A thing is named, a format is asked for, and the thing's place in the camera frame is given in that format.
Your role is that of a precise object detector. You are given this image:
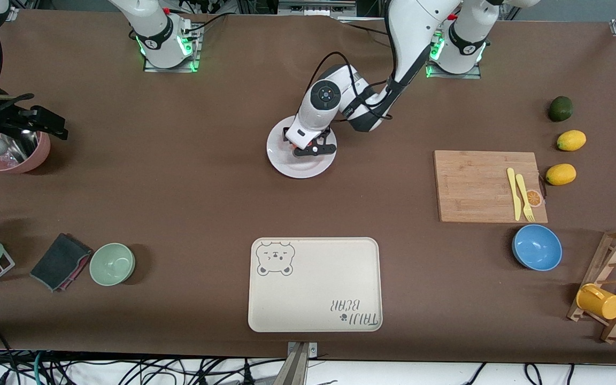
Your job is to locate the white round plate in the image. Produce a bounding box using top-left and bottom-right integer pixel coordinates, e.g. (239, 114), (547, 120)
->
(266, 115), (337, 179)

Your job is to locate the pink bowl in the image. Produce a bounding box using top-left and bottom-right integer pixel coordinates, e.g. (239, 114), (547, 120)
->
(0, 131), (51, 174)

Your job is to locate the metal scoop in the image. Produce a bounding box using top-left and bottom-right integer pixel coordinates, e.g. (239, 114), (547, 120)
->
(0, 131), (40, 164)

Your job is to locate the dark grey folded cloth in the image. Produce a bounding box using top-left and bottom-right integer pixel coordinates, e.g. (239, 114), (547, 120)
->
(30, 233), (94, 292)

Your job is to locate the cream bear print tray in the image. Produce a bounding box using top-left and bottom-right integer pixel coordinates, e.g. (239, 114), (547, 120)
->
(248, 237), (383, 333)

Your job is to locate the pink folded cloth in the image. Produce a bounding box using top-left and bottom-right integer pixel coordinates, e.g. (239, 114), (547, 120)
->
(57, 247), (94, 292)

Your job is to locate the light green bowl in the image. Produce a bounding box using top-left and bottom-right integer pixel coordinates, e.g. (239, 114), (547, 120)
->
(89, 243), (136, 287)

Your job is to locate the wooden cutting board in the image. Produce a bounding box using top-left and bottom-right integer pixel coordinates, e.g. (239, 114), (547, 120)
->
(434, 150), (549, 224)

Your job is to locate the yellow plastic knife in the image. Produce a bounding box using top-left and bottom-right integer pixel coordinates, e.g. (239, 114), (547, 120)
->
(506, 167), (523, 221)

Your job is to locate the yellow plastic fork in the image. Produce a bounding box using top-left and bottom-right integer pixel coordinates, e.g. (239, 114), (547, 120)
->
(515, 173), (535, 222)

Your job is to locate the blue bowl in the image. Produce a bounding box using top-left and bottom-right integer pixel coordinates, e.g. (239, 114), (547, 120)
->
(512, 224), (563, 272)

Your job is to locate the yellow lemon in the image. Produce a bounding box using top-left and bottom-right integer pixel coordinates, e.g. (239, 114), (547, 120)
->
(557, 129), (587, 152)
(545, 163), (577, 187)

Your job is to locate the dark green avocado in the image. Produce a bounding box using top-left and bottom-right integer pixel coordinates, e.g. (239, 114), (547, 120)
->
(548, 96), (574, 123)

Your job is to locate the wooden cup rack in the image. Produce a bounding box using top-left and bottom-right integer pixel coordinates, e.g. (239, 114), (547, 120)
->
(567, 226), (616, 344)

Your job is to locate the yellow cup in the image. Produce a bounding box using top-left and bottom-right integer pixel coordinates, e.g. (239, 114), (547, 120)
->
(576, 283), (616, 320)

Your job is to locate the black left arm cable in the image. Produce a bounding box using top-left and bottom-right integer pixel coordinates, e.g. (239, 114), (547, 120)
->
(307, 51), (394, 121)

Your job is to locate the black left base cable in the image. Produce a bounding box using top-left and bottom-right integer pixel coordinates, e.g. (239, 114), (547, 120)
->
(337, 16), (394, 41)

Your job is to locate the black base cable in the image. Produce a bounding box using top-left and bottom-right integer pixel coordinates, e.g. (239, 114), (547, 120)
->
(184, 13), (229, 34)
(337, 16), (394, 41)

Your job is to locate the aluminium frame bar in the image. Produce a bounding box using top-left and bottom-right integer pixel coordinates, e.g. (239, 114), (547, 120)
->
(278, 0), (357, 17)

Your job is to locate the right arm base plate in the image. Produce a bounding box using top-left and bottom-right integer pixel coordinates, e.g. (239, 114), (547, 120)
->
(143, 24), (202, 73)

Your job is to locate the black right base cable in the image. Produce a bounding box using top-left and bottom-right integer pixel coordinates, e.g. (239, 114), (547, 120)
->
(184, 13), (229, 34)

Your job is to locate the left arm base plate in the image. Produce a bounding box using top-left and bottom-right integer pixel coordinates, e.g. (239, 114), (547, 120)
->
(425, 29), (482, 80)

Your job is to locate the aluminium camera mount post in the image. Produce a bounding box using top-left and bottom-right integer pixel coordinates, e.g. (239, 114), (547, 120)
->
(280, 341), (319, 385)

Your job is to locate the teal floor cable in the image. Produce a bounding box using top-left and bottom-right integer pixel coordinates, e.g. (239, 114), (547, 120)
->
(32, 350), (47, 385)

